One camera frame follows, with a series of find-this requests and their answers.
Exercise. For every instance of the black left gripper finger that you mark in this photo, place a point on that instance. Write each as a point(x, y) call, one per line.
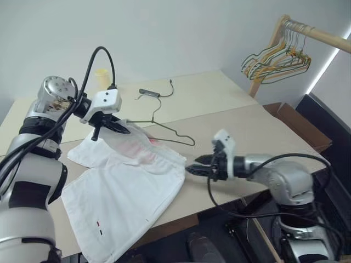
point(119, 122)
point(118, 129)

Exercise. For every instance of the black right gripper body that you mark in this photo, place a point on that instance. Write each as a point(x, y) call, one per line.
point(219, 167)

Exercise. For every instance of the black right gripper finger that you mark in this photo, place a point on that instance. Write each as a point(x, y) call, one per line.
point(198, 170)
point(205, 159)

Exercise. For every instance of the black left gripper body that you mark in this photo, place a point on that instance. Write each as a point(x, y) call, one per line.
point(101, 122)

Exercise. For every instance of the white shorts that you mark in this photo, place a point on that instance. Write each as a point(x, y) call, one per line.
point(118, 191)

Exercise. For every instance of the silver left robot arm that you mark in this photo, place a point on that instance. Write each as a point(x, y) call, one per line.
point(30, 164)

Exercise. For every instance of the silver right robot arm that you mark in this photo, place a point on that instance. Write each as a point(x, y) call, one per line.
point(282, 178)

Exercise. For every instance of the cream plastic cup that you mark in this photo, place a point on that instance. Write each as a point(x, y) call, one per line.
point(102, 78)

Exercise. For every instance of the dark rounded shape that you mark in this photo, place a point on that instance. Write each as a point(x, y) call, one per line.
point(201, 246)

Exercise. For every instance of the brown cardboard box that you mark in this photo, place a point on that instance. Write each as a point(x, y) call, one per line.
point(301, 126)

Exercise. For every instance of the bunch of clothes hangers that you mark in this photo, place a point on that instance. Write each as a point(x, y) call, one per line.
point(270, 64)

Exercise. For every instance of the black cabinet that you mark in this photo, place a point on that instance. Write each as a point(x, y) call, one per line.
point(334, 123)

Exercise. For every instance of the wooden clothes rack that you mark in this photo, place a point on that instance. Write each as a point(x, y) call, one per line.
point(326, 37)

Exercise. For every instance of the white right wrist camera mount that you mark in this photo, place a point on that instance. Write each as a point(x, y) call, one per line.
point(229, 142)

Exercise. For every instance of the black metal table frame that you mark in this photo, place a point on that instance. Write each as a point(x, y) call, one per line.
point(241, 230)

